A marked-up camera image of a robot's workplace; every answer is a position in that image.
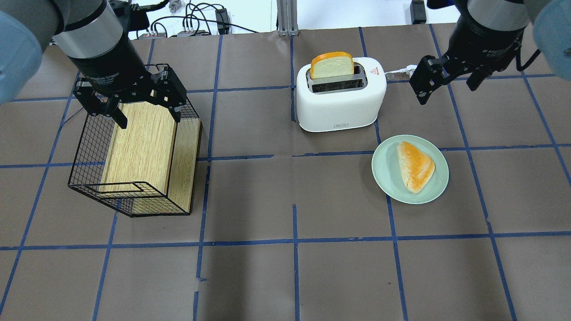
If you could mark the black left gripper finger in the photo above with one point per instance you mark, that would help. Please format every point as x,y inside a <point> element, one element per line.
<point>172,99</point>
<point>111,109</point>

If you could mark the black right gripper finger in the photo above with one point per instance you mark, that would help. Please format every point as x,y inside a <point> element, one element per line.
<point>424,81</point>
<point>477,77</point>

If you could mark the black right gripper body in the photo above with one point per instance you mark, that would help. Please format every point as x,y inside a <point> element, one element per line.
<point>494,39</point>

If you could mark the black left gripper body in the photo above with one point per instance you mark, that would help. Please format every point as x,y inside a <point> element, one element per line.
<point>108,63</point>

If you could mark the white toaster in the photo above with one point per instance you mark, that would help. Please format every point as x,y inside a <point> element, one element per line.
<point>342,102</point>

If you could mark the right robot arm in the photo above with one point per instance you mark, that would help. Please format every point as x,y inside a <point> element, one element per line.
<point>550,19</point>

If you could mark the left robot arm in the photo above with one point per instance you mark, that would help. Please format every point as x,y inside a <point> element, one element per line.
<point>94,35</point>

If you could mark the bread slice in toaster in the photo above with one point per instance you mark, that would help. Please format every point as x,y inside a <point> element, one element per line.
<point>332,64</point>

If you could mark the triangular bread on plate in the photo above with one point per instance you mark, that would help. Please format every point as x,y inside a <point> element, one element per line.
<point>416,168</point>

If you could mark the light green plate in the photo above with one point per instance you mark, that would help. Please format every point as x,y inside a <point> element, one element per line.
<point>387,174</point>

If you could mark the black wire basket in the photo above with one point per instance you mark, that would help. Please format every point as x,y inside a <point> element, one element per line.
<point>89,160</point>

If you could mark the aluminium frame post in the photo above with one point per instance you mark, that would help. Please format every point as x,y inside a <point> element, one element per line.
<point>287,18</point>

